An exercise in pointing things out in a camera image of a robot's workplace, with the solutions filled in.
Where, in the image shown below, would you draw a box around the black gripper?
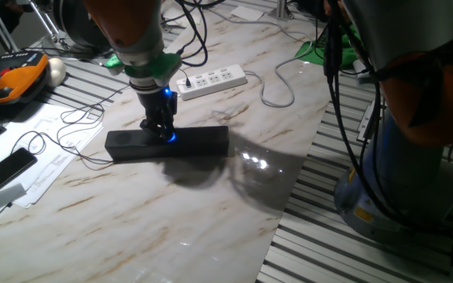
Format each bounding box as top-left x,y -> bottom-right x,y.
137,89 -> 179,142

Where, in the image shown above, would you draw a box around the black speaker bar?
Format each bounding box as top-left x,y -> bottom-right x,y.
104,125 -> 230,161

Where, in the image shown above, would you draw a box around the white three-socket power strip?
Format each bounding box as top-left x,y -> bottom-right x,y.
175,64 -> 249,101

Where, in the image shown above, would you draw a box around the white printed paper sheets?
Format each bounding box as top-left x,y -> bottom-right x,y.
0,102 -> 105,233

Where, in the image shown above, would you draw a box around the white computer mouse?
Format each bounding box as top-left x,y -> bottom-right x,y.
45,57 -> 68,88

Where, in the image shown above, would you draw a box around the black filament spool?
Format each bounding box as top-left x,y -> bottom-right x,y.
52,0 -> 113,53

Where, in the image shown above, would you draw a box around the white card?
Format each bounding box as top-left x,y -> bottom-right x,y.
230,6 -> 265,23

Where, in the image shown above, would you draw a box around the orange black teach pendant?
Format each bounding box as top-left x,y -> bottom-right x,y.
0,50 -> 50,108

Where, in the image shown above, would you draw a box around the black smartphone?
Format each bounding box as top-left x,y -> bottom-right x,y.
0,147 -> 39,200

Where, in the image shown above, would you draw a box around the green cloth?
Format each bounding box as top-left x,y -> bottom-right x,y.
295,23 -> 359,68

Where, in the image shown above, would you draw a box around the thin black speaker cable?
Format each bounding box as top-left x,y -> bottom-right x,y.
9,68 -> 192,172

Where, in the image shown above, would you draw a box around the grey power strip cable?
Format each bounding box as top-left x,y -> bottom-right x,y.
210,7 -> 315,109

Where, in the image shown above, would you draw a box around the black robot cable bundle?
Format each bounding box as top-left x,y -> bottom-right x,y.
175,0 -> 392,229

